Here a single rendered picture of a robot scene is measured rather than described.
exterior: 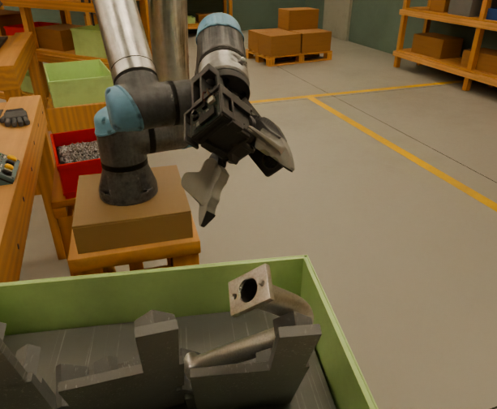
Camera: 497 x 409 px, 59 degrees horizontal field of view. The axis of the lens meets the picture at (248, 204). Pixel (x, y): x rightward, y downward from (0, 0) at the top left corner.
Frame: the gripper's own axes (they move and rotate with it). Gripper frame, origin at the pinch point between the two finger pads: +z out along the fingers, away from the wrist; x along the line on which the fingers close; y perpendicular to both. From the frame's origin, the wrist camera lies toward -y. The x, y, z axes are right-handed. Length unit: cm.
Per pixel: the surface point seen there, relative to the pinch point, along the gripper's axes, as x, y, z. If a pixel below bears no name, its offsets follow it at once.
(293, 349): -0.7, -5.9, 16.7
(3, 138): -109, 1, -91
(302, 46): -146, -374, -570
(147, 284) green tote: -36.0, -11.9, -7.0
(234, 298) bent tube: -2.3, 1.4, 11.9
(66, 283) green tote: -44.8, -0.1, -7.3
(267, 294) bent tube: 2.6, 1.8, 13.5
